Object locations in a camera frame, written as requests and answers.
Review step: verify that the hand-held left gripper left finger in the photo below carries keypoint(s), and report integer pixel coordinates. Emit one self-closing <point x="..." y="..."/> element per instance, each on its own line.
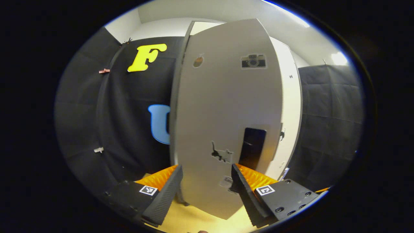
<point x="165" y="200"/>

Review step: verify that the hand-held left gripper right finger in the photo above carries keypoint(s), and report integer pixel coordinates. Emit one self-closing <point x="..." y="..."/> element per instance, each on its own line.
<point x="247" y="200"/>

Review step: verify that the white shoe cabinet door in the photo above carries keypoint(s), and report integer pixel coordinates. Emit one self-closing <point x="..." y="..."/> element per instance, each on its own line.
<point x="291" y="97"/>
<point x="220" y="106"/>

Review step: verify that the white grey shoe cabinet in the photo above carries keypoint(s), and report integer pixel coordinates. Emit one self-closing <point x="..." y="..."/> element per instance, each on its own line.
<point x="174" y="97"/>

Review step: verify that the silver clip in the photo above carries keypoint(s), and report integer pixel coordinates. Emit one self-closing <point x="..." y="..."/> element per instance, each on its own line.
<point x="98" y="149"/>

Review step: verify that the black backdrop cloth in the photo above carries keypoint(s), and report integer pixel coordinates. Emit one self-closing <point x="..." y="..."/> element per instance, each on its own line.
<point x="84" y="106"/>

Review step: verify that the red clip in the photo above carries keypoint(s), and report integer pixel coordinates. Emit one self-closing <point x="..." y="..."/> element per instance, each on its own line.
<point x="104" y="71"/>

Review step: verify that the black clip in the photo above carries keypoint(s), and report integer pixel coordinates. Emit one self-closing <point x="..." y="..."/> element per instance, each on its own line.
<point x="127" y="41"/>

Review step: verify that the small ceiling light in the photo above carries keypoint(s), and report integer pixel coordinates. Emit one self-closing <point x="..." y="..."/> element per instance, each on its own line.
<point x="339" y="59"/>

